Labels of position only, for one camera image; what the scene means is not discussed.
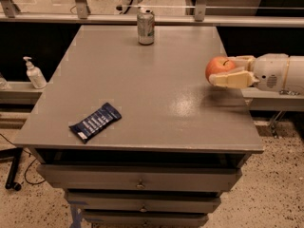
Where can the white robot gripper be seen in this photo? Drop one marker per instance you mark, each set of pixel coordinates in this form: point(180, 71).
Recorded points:
point(270, 69)

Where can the red apple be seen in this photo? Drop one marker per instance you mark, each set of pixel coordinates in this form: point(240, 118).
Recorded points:
point(217, 65)

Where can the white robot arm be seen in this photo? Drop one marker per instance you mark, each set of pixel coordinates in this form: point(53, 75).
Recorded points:
point(293, 82)

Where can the blue rxbar blueberry wrapper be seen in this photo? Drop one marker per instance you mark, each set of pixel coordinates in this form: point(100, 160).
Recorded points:
point(96, 122)

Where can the silver soda can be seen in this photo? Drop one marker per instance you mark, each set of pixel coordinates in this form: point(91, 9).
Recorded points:
point(145, 25)

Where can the grey drawer cabinet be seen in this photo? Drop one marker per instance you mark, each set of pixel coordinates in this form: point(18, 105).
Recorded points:
point(171, 116)

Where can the top grey drawer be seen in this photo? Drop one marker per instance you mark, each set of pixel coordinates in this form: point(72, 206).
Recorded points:
point(139, 178)

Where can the grey drawer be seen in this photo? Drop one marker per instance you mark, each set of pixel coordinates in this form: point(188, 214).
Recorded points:
point(143, 202)
point(145, 219)
point(139, 178)

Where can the white pump bottle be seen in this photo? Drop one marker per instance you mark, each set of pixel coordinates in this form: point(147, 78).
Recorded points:
point(35, 74)

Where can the bottom grey drawer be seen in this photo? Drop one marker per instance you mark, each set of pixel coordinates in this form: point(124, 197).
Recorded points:
point(145, 219)

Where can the middle grey drawer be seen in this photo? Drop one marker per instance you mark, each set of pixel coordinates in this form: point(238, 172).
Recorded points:
point(143, 202)

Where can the black stand leg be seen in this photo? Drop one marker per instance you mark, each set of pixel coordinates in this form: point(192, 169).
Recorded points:
point(14, 155)

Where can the metal railing frame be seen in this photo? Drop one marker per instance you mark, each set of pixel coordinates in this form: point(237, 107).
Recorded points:
point(218, 13)

